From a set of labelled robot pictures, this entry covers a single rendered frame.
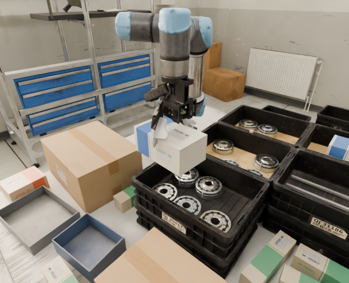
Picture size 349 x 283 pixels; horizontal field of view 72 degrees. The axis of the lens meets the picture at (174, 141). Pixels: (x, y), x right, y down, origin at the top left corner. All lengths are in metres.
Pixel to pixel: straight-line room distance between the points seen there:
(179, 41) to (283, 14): 3.67
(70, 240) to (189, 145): 0.60
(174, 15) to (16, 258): 0.93
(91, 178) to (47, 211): 0.27
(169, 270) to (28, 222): 0.67
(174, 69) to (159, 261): 0.51
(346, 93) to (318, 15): 1.10
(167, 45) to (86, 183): 0.63
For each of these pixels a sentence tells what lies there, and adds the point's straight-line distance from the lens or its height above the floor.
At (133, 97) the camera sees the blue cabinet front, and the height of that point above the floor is 0.39.
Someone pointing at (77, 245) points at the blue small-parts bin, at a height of 0.70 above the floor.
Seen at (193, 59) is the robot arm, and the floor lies 1.25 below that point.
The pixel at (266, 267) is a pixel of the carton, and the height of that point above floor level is 0.76.
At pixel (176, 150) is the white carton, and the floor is 1.13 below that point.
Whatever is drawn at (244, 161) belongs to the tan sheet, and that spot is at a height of 0.83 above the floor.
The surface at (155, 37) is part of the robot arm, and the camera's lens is 0.72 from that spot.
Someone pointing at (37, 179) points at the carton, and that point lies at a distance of 1.27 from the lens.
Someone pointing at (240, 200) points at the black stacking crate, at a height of 0.83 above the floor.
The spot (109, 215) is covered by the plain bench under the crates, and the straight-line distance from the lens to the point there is 1.09.
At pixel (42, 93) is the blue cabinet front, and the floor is 0.71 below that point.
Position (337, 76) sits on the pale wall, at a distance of 4.07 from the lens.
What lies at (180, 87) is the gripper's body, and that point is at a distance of 0.63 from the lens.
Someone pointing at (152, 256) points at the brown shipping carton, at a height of 0.86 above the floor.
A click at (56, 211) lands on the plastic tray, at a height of 0.70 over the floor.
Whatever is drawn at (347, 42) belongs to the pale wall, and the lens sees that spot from 4.00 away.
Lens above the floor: 1.48
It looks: 31 degrees down
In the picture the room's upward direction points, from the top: straight up
